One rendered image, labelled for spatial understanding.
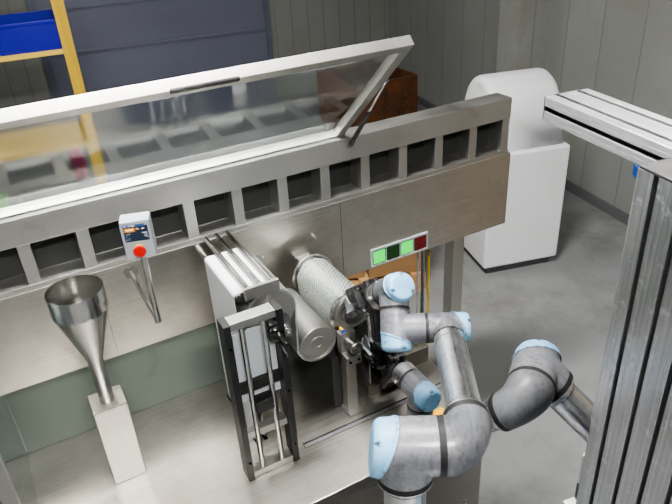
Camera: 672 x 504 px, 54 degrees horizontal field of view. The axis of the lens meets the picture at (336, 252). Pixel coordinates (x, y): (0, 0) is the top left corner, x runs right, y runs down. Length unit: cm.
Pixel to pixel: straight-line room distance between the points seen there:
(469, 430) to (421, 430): 9
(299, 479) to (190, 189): 89
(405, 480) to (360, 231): 115
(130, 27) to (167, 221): 592
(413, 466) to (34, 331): 119
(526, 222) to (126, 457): 313
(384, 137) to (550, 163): 227
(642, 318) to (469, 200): 159
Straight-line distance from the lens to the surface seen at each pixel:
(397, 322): 161
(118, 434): 197
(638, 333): 103
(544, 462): 330
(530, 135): 426
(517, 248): 452
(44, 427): 225
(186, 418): 222
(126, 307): 206
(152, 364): 220
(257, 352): 175
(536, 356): 171
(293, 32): 827
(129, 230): 161
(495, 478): 319
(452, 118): 236
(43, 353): 209
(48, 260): 204
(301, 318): 198
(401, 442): 129
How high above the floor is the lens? 238
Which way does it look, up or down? 30 degrees down
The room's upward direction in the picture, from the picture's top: 4 degrees counter-clockwise
